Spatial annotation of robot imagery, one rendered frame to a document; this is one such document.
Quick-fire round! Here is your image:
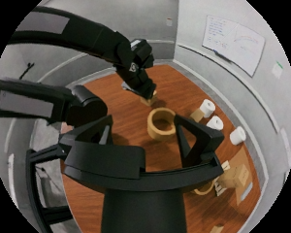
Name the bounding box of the small wooden pallet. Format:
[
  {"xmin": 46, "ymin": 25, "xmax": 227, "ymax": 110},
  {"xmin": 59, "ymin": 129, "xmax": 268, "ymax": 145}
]
[{"xmin": 213, "ymin": 160, "xmax": 230, "ymax": 197}]

